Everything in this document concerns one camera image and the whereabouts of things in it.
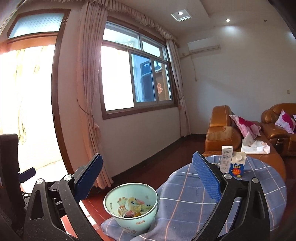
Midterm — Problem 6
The white air conditioner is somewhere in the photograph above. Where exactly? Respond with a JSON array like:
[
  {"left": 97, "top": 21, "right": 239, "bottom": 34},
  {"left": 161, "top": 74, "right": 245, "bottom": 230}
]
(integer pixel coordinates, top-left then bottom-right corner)
[{"left": 187, "top": 37, "right": 220, "bottom": 52}]

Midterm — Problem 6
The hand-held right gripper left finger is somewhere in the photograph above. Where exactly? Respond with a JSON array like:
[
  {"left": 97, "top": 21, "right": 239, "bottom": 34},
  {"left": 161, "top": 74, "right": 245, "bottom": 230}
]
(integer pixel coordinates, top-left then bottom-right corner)
[{"left": 23, "top": 153, "right": 103, "bottom": 241}]

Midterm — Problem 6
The long pink curtain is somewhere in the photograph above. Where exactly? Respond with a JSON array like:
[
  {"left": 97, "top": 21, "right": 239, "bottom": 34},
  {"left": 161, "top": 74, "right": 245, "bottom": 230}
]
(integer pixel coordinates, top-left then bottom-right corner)
[{"left": 76, "top": 2, "right": 114, "bottom": 189}]

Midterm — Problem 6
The sliding glass window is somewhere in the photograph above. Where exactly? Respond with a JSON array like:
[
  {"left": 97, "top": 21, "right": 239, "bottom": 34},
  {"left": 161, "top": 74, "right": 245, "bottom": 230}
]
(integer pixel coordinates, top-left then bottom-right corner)
[{"left": 99, "top": 21, "right": 179, "bottom": 120}]

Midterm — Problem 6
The square ceiling light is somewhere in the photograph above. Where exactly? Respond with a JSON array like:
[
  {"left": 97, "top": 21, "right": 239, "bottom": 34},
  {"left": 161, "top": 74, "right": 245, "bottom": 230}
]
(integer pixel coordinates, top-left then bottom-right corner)
[{"left": 171, "top": 9, "right": 192, "bottom": 22}]

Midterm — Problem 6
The white tissue packet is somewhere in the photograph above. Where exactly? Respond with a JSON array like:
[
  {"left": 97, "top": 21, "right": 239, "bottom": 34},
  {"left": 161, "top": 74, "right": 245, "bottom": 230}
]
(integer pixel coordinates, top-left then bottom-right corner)
[{"left": 241, "top": 132, "right": 270, "bottom": 154}]

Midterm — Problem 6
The tall white milk carton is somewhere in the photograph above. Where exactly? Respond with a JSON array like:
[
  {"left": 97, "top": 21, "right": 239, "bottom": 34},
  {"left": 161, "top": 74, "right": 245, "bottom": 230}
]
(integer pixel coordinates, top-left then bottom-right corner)
[{"left": 221, "top": 146, "right": 233, "bottom": 173}]

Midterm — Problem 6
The orange leather chaise sofa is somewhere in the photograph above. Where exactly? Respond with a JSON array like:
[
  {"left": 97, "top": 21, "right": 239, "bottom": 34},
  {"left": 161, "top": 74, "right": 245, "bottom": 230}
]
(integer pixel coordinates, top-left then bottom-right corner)
[{"left": 203, "top": 105, "right": 287, "bottom": 181}]

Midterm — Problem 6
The brown wooden door frame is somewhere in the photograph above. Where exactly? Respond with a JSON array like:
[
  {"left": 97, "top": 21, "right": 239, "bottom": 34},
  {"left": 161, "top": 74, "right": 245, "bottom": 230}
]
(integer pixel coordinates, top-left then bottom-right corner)
[{"left": 0, "top": 9, "right": 78, "bottom": 178}]

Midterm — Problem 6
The pink floral pillow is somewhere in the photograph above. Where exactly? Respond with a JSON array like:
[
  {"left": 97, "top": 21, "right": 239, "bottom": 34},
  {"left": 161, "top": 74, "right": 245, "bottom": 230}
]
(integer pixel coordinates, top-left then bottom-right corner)
[
  {"left": 229, "top": 115, "right": 262, "bottom": 141},
  {"left": 275, "top": 109, "right": 296, "bottom": 133}
]

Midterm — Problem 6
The light blue giraffe print bucket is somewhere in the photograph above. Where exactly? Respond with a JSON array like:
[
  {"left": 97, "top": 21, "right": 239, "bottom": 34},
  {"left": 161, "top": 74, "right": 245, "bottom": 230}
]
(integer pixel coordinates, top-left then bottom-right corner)
[{"left": 103, "top": 183, "right": 159, "bottom": 237}]

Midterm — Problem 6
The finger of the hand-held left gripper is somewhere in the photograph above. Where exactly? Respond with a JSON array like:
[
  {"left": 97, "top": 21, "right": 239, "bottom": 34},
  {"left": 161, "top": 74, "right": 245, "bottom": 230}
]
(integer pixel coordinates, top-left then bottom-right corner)
[{"left": 19, "top": 168, "right": 37, "bottom": 183}]

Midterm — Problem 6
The orange leather wide sofa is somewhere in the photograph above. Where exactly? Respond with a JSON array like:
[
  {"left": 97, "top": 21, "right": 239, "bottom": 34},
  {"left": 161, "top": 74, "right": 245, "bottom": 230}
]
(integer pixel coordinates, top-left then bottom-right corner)
[{"left": 261, "top": 103, "right": 296, "bottom": 158}]

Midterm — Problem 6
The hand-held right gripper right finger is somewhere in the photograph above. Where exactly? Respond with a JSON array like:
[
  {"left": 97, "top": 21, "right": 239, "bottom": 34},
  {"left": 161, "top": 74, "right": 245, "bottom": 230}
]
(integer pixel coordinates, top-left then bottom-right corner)
[{"left": 192, "top": 151, "right": 271, "bottom": 241}]

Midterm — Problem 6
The air conditioner cable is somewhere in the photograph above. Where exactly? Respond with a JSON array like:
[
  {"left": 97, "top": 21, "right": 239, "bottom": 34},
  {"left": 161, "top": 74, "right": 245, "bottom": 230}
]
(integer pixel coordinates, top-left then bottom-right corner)
[{"left": 191, "top": 52, "right": 198, "bottom": 81}]

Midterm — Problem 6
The blue and white carton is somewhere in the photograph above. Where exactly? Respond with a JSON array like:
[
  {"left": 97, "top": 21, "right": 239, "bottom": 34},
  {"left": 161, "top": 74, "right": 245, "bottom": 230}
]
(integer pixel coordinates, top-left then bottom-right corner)
[{"left": 229, "top": 152, "right": 247, "bottom": 177}]

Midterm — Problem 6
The blue plaid cloth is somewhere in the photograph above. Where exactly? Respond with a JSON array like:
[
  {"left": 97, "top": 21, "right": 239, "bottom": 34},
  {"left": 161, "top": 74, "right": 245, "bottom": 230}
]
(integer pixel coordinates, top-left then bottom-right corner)
[{"left": 101, "top": 155, "right": 287, "bottom": 241}]

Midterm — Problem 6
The narrow pink curtain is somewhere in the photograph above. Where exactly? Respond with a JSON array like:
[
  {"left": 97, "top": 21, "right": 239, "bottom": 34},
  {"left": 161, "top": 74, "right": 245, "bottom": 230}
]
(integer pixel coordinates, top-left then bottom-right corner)
[{"left": 165, "top": 38, "right": 192, "bottom": 137}]

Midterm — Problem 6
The ruffled curtain valance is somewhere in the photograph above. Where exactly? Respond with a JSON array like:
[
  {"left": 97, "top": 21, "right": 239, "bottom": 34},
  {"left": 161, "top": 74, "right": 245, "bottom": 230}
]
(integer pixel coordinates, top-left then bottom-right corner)
[{"left": 80, "top": 0, "right": 179, "bottom": 45}]

